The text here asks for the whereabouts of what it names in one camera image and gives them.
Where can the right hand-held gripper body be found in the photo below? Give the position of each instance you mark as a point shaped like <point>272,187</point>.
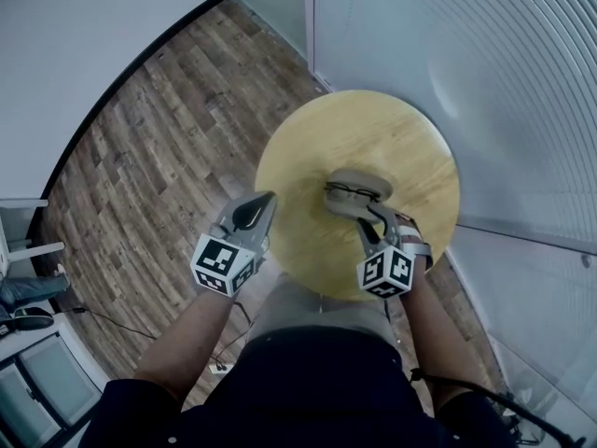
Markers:
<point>387,273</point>

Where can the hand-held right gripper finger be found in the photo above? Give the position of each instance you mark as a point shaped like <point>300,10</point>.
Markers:
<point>391,224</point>
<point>370,238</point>

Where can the frosted glass door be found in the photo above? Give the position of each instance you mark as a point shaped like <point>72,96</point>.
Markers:
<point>270,7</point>

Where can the white glass-front cabinet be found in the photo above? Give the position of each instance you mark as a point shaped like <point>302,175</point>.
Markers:
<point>46,385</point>

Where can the round white knob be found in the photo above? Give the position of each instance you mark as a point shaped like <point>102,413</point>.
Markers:
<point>585,260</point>

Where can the person's right forearm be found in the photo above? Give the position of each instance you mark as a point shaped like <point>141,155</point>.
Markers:
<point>443,339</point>

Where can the beige glasses case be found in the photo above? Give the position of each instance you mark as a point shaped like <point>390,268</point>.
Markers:
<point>354,177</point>

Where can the black-framed eyeglasses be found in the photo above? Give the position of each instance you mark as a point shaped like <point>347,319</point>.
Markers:
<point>351,192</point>

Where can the person's beige trousers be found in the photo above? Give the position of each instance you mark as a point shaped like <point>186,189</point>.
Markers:
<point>317,311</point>

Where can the person's right hand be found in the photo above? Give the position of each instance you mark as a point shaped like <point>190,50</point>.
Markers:
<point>415,243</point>

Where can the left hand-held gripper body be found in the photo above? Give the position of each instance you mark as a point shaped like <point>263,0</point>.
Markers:
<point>224,261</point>

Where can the person's black shirt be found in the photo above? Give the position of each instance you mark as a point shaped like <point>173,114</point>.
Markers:
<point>298,399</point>

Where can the white power strip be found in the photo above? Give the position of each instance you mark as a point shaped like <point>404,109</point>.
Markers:
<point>221,369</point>

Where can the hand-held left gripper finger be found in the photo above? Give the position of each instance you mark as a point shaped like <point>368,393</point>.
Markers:
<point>252,210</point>

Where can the round wooden table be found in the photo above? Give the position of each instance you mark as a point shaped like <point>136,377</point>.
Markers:
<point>364,129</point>

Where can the black office chair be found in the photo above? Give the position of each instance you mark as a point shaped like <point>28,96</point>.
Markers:
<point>30,319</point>

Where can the person's left forearm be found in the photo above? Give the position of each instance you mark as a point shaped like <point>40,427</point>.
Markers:
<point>186,343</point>

